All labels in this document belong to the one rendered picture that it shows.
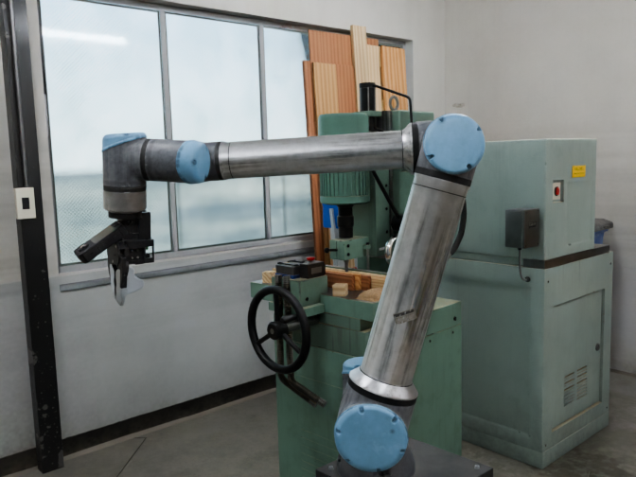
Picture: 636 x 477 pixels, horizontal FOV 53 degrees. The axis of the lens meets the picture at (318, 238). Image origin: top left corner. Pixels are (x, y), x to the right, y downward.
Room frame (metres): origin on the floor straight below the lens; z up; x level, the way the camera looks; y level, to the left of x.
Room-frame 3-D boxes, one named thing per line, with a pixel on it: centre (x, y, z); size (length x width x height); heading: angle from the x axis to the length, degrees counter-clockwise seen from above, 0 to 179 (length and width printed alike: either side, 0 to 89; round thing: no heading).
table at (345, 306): (2.20, 0.01, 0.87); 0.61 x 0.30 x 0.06; 46
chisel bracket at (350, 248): (2.26, -0.11, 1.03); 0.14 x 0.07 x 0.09; 136
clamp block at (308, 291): (2.14, 0.07, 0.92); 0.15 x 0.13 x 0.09; 46
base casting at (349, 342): (2.34, -0.19, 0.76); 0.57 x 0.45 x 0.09; 136
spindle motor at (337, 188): (2.25, -0.10, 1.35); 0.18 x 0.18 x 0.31
